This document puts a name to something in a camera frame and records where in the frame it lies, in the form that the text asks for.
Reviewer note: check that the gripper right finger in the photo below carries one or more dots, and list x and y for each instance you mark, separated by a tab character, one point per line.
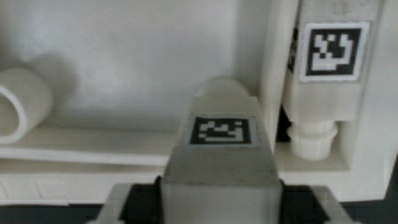
311	207

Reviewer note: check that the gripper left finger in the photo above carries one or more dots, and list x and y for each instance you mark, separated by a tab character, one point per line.
131	205

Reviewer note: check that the white table leg with tag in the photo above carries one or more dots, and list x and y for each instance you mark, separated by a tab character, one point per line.
220	185

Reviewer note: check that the white square tabletop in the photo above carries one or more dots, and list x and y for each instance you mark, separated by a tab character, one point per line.
104	60

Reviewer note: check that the white leg front right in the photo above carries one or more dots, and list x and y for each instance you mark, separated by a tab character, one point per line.
327	71

